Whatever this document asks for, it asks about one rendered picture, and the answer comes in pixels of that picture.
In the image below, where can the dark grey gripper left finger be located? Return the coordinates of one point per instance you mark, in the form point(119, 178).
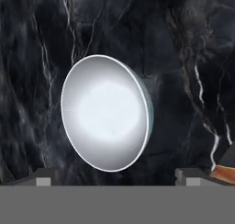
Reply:
point(46, 176)

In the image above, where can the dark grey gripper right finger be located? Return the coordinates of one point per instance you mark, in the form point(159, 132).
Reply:
point(191, 175)

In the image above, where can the brown wooden stool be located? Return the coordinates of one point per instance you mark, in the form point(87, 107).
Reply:
point(226, 169)

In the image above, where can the white bowl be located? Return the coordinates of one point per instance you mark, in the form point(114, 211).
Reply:
point(105, 113)

